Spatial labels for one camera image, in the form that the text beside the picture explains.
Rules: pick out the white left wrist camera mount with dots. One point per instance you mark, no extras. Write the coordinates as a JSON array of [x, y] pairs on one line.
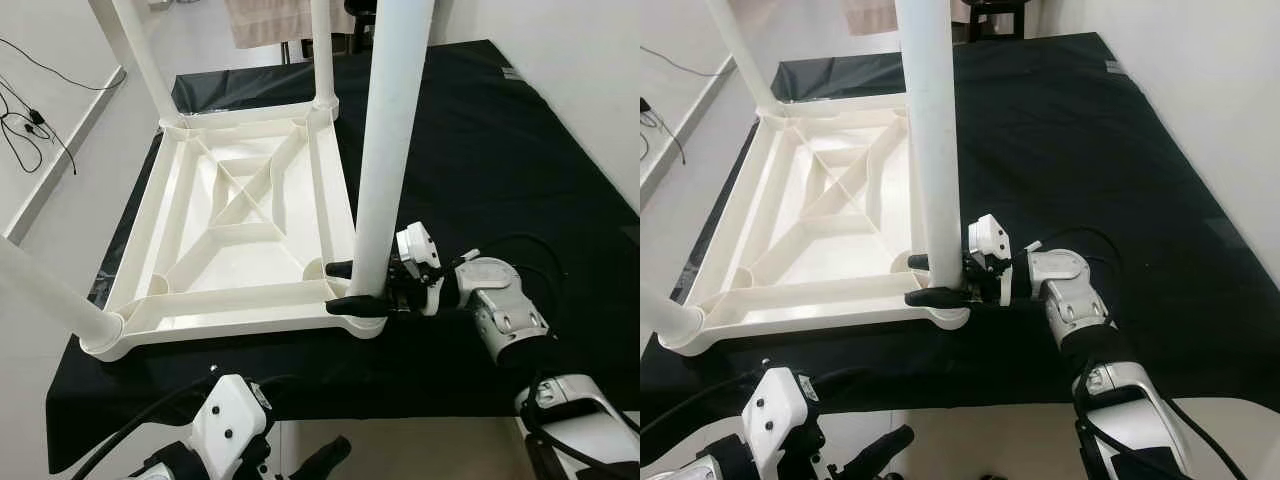
[[780, 420], [230, 425]]

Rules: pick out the white plastic table top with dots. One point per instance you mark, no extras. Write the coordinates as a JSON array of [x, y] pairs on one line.
[[820, 260], [230, 270]]

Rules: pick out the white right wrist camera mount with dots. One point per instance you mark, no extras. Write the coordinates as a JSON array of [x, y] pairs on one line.
[[418, 245], [990, 240]]

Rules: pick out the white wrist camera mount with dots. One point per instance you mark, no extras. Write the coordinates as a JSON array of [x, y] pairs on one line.
[[230, 425], [418, 245], [990, 240], [780, 420]]

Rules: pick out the clear plastic bag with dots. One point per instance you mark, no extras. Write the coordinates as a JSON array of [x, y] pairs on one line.
[[245, 88], [840, 78]]

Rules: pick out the beige cloth covered table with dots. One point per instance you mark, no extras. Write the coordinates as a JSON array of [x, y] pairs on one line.
[[870, 15], [265, 20]]

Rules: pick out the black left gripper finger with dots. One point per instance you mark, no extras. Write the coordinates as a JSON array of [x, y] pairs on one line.
[[885, 450], [325, 460]]

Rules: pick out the black tablecloth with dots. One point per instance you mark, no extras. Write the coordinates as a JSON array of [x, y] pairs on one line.
[[500, 160], [1100, 160]]

